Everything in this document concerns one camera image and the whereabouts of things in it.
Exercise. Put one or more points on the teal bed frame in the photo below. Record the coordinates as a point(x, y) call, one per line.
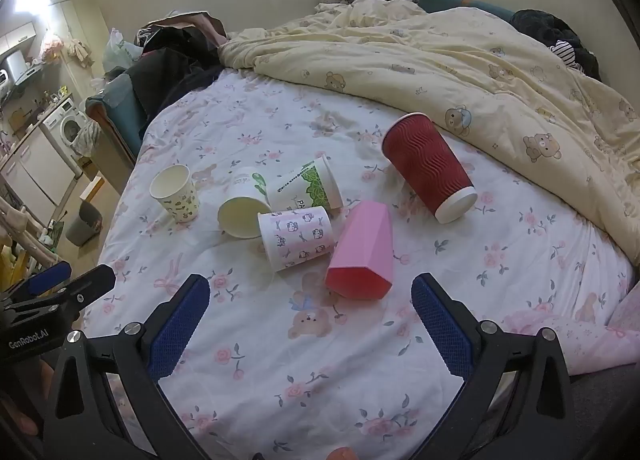
point(117, 109)

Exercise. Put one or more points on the red ripple paper cup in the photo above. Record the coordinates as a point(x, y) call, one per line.
point(425, 159)

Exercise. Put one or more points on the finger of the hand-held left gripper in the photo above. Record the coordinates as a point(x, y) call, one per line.
point(42, 280)
point(85, 282)

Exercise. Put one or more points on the striped garment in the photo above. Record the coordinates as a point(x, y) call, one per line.
point(567, 54)

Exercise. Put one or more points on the white plastic bag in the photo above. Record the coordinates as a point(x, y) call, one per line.
point(117, 52)

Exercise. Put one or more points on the yellow bear print duvet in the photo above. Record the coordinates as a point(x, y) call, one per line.
point(450, 64)

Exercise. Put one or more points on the teal cushion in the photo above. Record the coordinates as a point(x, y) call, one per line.
point(450, 2)

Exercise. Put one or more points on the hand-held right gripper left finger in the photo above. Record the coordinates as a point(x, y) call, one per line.
point(180, 325)

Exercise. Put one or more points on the cardboard box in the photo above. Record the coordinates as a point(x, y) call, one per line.
point(92, 187)

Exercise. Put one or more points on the person's left hand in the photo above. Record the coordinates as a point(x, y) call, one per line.
point(20, 420)

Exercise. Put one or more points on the pink cloth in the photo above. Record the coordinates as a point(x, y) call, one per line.
point(200, 24)

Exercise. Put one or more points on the white spotted print paper cup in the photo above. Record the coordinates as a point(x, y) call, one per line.
point(175, 195)

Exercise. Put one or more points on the dark blanket heap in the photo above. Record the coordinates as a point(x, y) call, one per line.
point(545, 27)

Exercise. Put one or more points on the white washing machine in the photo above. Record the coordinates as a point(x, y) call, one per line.
point(67, 127)

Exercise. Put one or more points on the pink plastic cup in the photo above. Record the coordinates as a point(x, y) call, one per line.
point(360, 250)

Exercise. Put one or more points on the white kitchen cabinet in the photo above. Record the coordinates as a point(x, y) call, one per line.
point(37, 174)

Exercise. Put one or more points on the floral sheet bed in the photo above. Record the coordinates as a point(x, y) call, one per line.
point(280, 365)

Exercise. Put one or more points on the grey trash bin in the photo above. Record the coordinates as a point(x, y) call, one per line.
point(82, 225)

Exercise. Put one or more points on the white green print paper cup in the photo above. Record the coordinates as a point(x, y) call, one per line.
point(240, 217)
point(310, 185)

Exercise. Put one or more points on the dark clothes pile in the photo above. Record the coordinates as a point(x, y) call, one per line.
point(170, 69)

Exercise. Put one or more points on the pink patterned paper cup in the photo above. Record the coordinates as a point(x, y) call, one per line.
point(295, 237)

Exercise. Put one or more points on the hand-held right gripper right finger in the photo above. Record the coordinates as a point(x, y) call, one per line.
point(445, 335)

